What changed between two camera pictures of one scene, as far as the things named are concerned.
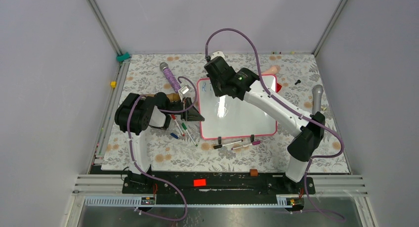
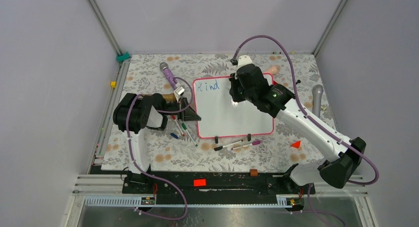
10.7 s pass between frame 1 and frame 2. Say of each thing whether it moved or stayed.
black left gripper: stayed
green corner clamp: stayed
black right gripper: moved
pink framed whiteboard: stayed
